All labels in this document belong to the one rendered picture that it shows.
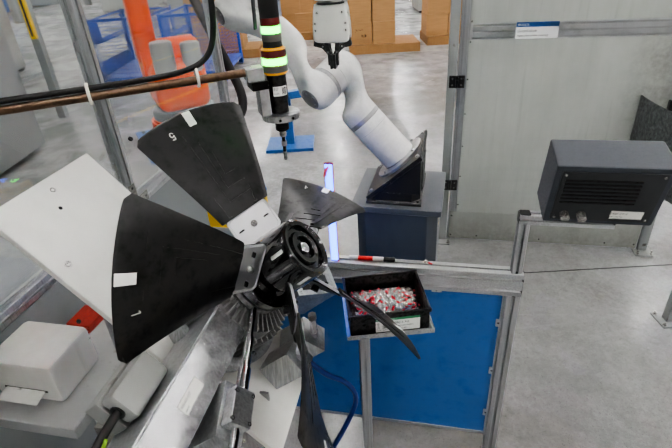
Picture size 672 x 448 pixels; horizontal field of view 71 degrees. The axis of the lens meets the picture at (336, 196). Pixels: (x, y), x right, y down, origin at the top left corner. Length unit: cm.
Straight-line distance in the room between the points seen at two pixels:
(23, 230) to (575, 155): 117
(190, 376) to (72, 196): 43
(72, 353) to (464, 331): 110
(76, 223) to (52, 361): 35
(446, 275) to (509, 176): 154
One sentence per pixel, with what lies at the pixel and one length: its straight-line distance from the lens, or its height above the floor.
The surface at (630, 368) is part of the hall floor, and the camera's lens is 255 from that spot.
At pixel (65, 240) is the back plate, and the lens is 98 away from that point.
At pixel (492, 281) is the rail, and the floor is 83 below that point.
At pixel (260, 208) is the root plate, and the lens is 93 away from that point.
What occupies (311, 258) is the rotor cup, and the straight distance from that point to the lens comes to 88.
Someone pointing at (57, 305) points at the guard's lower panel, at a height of 90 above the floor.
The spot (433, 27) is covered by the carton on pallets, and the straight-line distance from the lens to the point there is 906.
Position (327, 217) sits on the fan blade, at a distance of 106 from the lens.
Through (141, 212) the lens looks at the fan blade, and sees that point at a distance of 70.
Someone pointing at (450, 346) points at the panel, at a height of 54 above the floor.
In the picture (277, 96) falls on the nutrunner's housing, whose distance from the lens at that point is 85.
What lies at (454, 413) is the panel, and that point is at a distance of 190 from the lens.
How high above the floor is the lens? 172
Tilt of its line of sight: 28 degrees down
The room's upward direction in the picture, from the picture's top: 4 degrees counter-clockwise
